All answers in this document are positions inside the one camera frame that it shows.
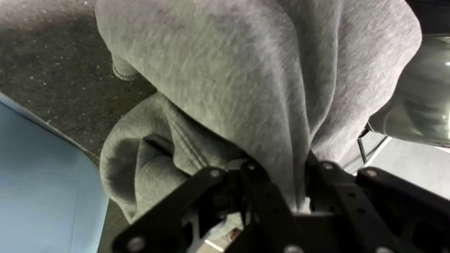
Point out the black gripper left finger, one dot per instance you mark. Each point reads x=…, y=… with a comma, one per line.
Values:
x=262, y=211

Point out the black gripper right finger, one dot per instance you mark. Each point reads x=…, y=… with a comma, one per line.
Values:
x=374, y=211

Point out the grey hooded coat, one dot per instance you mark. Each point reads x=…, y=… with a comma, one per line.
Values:
x=244, y=85

